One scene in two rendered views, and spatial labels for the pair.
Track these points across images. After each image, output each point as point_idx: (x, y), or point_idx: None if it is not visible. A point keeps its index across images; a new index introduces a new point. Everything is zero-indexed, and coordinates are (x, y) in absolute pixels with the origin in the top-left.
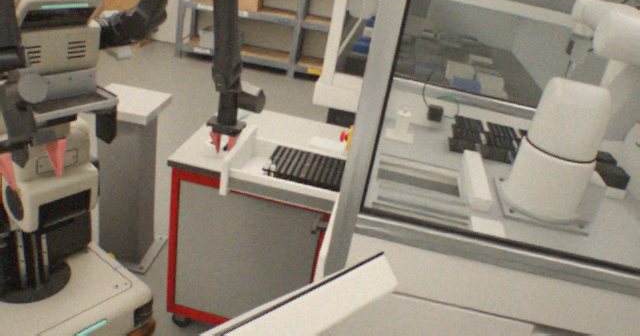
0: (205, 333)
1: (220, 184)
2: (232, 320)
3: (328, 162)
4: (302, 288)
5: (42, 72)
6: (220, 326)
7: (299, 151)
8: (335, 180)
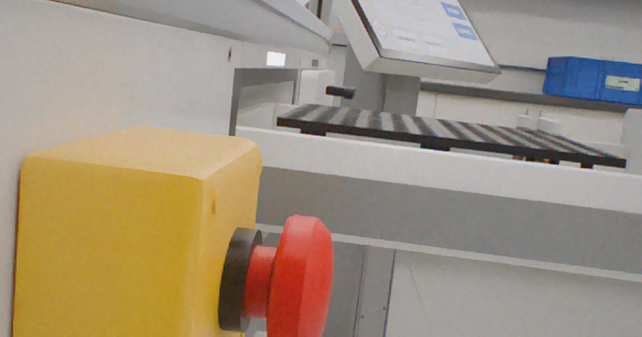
0: (405, 22)
1: None
2: (391, 8)
3: (364, 121)
4: None
5: None
6: (396, 10)
7: (506, 142)
8: (325, 107)
